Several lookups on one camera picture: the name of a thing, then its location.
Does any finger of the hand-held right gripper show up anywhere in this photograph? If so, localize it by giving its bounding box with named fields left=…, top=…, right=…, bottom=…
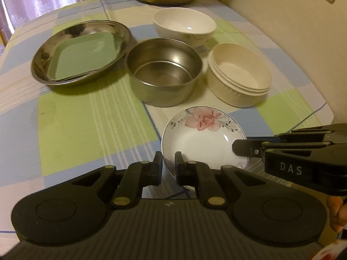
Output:
left=232, top=123, right=347, bottom=158
left=264, top=141, right=347, bottom=159

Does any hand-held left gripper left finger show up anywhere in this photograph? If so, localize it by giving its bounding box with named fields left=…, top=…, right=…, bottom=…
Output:
left=71, top=152, right=163, bottom=209

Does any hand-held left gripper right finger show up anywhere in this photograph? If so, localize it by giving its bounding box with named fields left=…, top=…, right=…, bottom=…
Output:
left=175, top=152, right=262, bottom=208

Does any floral white small plate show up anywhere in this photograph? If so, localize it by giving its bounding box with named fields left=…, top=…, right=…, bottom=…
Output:
left=161, top=107, right=248, bottom=191

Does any cream plastic bowl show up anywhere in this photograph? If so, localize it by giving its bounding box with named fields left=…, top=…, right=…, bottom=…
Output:
left=206, top=43, right=272, bottom=108

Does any stainless steel bowl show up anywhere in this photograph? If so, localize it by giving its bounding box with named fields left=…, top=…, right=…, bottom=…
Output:
left=125, top=38, right=204, bottom=107

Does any green square plate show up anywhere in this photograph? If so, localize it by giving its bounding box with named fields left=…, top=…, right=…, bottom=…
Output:
left=47, top=32, right=122, bottom=81

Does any white ceramic bowl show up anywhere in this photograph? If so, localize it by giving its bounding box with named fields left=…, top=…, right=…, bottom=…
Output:
left=152, top=8, right=217, bottom=48

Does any stainless steel round plate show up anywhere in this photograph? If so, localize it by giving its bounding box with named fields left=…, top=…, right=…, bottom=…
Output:
left=31, top=20, right=133, bottom=86

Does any person's right hand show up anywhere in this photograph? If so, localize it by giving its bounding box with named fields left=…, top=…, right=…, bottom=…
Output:
left=327, top=196, right=347, bottom=233

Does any red white printed cloth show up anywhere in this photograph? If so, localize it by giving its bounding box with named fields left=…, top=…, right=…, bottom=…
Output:
left=312, top=238, right=347, bottom=260

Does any checkered tablecloth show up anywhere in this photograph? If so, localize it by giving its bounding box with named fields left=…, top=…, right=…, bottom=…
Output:
left=0, top=0, right=334, bottom=250

